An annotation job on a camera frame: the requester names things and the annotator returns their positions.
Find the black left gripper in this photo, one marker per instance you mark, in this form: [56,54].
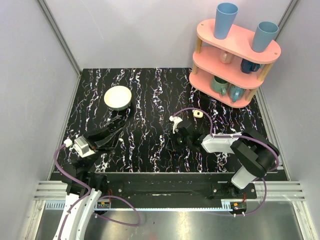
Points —
[100,136]

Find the green ceramic mug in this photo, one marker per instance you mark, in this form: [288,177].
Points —
[219,85]

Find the pink mug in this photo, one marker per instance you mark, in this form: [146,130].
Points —
[226,57]

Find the white earbud case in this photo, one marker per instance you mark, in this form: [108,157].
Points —
[197,114]

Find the right blue plastic cup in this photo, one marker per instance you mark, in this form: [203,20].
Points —
[264,34]

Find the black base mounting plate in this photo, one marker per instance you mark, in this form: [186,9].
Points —
[216,185]

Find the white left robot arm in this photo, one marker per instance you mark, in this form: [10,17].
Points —
[84,187]

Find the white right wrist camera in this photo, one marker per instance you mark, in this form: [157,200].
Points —
[175,121]

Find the light blue mug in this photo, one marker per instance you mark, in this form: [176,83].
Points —
[235,93]

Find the dark blue mug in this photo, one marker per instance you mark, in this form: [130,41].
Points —
[248,67]

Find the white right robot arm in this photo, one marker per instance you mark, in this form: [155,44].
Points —
[255,153]

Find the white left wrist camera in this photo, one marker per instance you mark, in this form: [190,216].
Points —
[80,145]

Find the cream and green bowl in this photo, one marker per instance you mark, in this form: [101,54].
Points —
[118,98]

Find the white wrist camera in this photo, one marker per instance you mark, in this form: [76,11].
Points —
[80,145]
[175,121]

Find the left blue plastic cup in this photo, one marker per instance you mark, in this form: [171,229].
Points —
[225,15]

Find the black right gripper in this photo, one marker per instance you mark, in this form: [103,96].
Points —
[177,132]

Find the blue plastic cup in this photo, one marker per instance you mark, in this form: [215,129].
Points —
[264,34]
[225,15]

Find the pink three-tier shelf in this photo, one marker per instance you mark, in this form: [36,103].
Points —
[206,62]

